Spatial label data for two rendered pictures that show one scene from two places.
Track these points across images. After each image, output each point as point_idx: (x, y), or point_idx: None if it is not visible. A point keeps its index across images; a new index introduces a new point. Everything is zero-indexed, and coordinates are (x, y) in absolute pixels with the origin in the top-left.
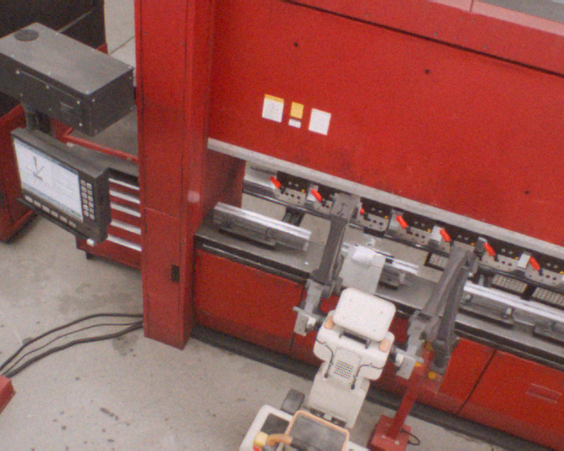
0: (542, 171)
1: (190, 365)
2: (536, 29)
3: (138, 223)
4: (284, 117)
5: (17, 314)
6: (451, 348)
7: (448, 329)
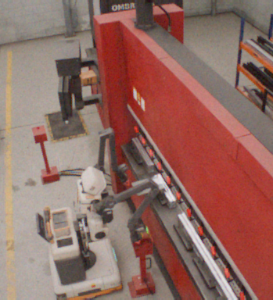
0: (187, 155)
1: (114, 208)
2: (172, 73)
3: None
4: (137, 98)
5: (87, 159)
6: (132, 227)
7: (132, 216)
